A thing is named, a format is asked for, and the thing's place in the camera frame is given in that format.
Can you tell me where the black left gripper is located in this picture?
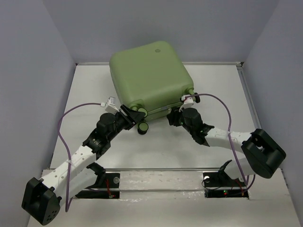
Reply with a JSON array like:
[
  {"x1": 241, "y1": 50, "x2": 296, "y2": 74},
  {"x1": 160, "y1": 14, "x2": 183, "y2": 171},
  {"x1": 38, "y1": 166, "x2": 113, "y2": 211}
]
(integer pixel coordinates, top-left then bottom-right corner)
[{"x1": 107, "y1": 105, "x2": 145, "y2": 141}]

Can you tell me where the green hard-shell suitcase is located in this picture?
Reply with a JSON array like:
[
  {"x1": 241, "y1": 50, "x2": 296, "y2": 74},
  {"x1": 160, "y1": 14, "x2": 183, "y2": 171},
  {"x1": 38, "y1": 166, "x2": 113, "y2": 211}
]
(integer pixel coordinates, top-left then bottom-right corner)
[{"x1": 109, "y1": 41, "x2": 195, "y2": 135}]

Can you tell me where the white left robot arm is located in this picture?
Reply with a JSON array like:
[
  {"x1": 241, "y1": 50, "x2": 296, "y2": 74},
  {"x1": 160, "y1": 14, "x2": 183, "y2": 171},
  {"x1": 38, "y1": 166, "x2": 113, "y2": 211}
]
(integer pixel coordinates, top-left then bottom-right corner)
[{"x1": 21, "y1": 105, "x2": 146, "y2": 226}]

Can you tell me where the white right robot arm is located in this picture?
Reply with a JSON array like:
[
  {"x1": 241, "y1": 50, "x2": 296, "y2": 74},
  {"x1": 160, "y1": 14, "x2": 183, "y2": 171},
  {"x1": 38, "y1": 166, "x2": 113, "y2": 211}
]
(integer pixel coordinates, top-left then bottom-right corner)
[{"x1": 167, "y1": 108, "x2": 286, "y2": 185}]

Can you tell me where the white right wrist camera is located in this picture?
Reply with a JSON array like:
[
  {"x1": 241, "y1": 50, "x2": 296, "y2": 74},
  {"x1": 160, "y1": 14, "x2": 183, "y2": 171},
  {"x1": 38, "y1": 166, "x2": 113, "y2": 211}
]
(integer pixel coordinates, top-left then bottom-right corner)
[{"x1": 179, "y1": 95, "x2": 194, "y2": 112}]

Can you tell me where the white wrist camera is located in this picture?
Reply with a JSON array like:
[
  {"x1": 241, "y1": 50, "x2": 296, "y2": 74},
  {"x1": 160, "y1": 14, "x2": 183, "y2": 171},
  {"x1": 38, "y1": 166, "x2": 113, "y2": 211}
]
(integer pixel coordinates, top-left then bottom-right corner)
[
  {"x1": 179, "y1": 95, "x2": 194, "y2": 112},
  {"x1": 105, "y1": 96, "x2": 119, "y2": 114}
]

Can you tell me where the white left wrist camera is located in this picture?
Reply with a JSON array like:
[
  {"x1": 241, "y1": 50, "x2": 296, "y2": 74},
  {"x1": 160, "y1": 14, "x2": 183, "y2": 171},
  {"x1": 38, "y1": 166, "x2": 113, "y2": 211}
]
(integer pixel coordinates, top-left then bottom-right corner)
[{"x1": 105, "y1": 96, "x2": 119, "y2": 114}]

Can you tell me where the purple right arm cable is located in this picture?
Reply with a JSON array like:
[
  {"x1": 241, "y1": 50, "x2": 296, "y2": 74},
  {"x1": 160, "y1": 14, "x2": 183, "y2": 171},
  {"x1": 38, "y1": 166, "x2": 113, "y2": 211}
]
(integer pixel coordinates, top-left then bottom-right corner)
[{"x1": 187, "y1": 93, "x2": 256, "y2": 190}]

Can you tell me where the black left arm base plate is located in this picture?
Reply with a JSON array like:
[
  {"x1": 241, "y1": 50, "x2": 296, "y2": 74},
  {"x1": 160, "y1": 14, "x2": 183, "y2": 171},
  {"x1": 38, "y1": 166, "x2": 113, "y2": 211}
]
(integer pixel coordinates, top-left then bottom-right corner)
[{"x1": 75, "y1": 173, "x2": 120, "y2": 199}]

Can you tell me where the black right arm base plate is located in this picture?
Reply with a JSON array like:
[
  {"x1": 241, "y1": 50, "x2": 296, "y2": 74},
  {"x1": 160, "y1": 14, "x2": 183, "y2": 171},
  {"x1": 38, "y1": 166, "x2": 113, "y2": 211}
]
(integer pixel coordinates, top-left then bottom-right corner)
[{"x1": 201, "y1": 172, "x2": 249, "y2": 199}]

